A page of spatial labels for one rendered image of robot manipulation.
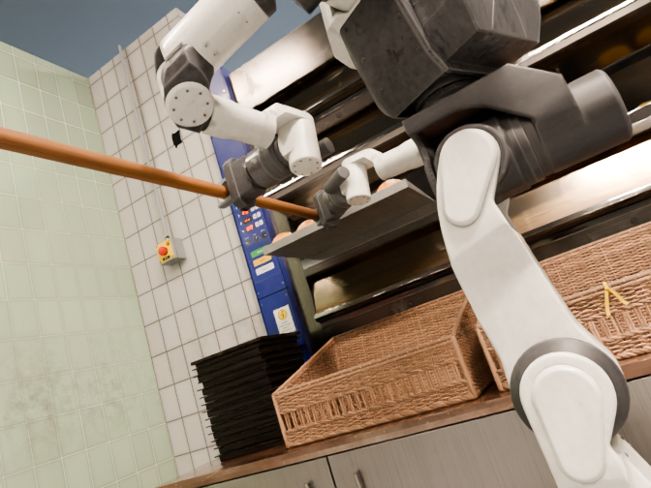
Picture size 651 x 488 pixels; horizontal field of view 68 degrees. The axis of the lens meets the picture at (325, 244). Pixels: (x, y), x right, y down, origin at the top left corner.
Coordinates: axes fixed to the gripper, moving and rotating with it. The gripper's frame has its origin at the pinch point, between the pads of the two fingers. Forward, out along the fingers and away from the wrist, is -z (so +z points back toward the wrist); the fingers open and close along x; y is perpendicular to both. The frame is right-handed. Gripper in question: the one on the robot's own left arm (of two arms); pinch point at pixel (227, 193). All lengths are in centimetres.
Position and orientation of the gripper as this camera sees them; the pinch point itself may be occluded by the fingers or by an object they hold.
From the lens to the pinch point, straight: 113.4
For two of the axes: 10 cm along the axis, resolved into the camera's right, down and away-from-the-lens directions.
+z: 7.7, -3.9, -5.1
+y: 5.6, 0.2, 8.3
